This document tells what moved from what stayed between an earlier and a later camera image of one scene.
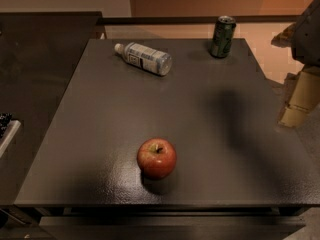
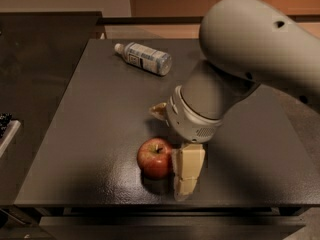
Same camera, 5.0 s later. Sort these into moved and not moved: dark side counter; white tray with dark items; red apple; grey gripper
Moved: grey gripper
Not moved: white tray with dark items; red apple; dark side counter
